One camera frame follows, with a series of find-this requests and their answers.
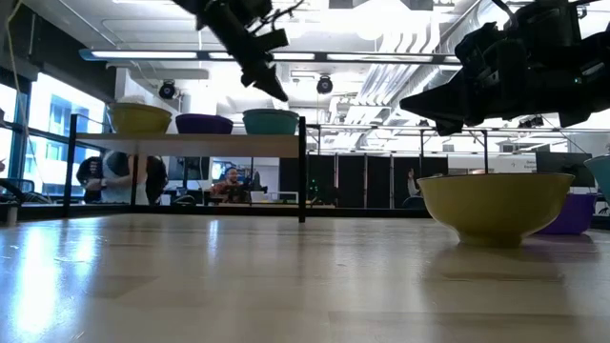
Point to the teal bowl speckled inside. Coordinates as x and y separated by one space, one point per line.
270 127
270 113

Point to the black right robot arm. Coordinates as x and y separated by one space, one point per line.
591 62

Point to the black computer monitor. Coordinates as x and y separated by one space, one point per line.
562 162

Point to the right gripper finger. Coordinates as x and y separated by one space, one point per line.
453 97
453 125

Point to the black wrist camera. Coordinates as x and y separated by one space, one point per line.
476 35
276 40

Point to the blue-grey chair back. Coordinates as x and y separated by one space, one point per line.
415 204

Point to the wooden shelf with black legs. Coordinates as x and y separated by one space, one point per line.
190 145

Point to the white pot with succulents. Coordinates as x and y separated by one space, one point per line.
601 178

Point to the long ceiling light fixture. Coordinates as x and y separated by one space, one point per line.
362 57

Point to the black partition wall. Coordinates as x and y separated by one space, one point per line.
352 181

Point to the distant black metal frame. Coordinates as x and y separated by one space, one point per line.
453 129

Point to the black wall screen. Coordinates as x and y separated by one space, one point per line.
193 167

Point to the large window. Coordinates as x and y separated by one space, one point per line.
62 119

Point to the black aluminium table frame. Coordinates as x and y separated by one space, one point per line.
362 212

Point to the purple mini bowl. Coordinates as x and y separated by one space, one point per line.
205 116
205 127
572 216

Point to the person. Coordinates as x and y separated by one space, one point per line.
89 178
412 185
231 186
119 181
157 178

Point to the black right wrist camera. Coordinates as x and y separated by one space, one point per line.
476 35

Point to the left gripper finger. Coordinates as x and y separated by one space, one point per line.
274 78
257 78

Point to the black ceiling spotlight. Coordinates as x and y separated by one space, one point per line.
167 89
325 85

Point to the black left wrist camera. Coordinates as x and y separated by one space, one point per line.
276 40

